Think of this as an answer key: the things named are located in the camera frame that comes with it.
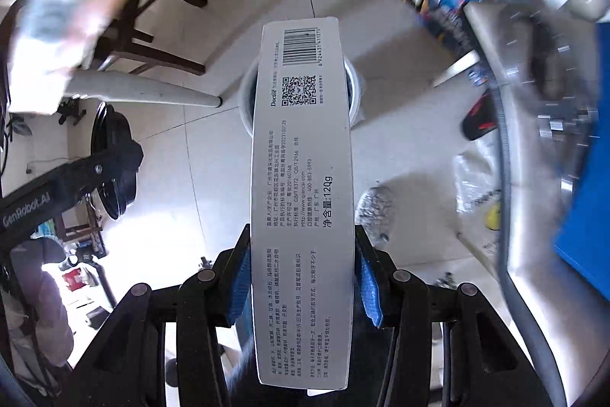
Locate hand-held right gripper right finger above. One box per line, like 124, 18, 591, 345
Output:
355, 227, 554, 407

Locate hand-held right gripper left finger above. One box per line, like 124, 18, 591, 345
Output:
79, 223, 252, 407

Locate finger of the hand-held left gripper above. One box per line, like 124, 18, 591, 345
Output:
0, 144, 144, 246

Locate white toothpaste box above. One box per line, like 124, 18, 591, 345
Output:
251, 17, 356, 390

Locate white round trash bin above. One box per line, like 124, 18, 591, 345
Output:
237, 56, 369, 138

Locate silver blister pack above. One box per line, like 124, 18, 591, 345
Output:
505, 6, 597, 208

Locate small wooden stool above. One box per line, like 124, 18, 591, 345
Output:
52, 196, 107, 260

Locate grey fluffy slipper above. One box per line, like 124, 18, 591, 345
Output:
355, 187, 397, 242

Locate small black stand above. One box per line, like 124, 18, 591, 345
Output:
57, 97, 87, 126

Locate thick white table leg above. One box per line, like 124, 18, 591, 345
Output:
66, 70, 223, 108

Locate clear plastic bag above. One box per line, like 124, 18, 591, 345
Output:
453, 145, 502, 227

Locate white blue box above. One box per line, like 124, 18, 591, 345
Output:
8, 0, 117, 114

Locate dark wooden chair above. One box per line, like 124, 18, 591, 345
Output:
88, 0, 211, 76

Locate red black slipper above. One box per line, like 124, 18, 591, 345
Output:
459, 90, 497, 143

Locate blue box on table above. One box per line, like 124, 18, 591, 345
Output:
552, 6, 610, 317

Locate white rod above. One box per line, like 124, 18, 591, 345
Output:
431, 51, 480, 89

